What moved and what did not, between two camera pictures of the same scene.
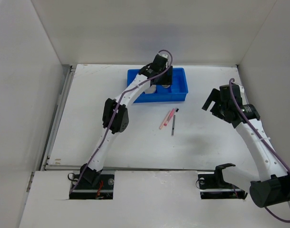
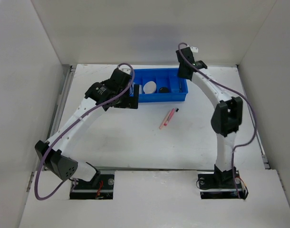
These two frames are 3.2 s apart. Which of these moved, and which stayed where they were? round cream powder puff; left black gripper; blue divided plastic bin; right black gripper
Moved: right black gripper; left black gripper
Stayed: round cream powder puff; blue divided plastic bin
